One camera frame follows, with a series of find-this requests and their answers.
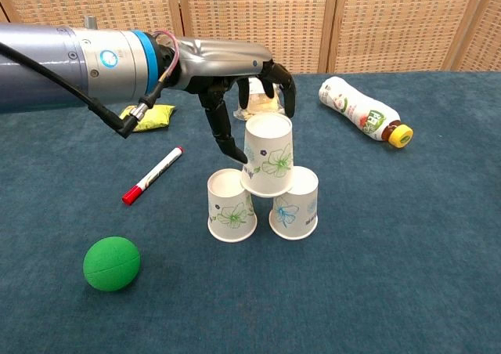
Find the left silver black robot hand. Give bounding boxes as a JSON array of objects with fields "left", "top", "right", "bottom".
[{"left": 156, "top": 36, "right": 297, "bottom": 165}]

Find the white cup green flower print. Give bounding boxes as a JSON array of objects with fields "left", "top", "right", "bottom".
[
  {"left": 240, "top": 113, "right": 294, "bottom": 198},
  {"left": 207, "top": 168, "right": 258, "bottom": 243}
]

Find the clear cracker packet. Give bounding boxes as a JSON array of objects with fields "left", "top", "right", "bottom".
[{"left": 233, "top": 77, "right": 286, "bottom": 122}]

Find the yellow snack packet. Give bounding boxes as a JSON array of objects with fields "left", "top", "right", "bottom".
[{"left": 118, "top": 103, "right": 176, "bottom": 133}]

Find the red and white marker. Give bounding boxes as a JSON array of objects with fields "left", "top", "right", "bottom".
[{"left": 121, "top": 146, "right": 184, "bottom": 206}]

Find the white drink bottle yellow cap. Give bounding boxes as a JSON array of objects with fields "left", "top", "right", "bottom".
[{"left": 318, "top": 76, "right": 415, "bottom": 150}]

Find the white cup blue flower print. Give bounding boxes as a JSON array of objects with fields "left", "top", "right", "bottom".
[{"left": 268, "top": 165, "right": 319, "bottom": 241}]

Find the green foam ball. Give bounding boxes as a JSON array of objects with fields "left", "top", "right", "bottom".
[{"left": 83, "top": 236, "right": 142, "bottom": 292}]

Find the blue tablecloth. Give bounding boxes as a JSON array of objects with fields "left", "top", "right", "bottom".
[{"left": 0, "top": 70, "right": 501, "bottom": 354}]

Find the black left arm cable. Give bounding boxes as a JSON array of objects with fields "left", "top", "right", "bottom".
[{"left": 0, "top": 31, "right": 180, "bottom": 139}]

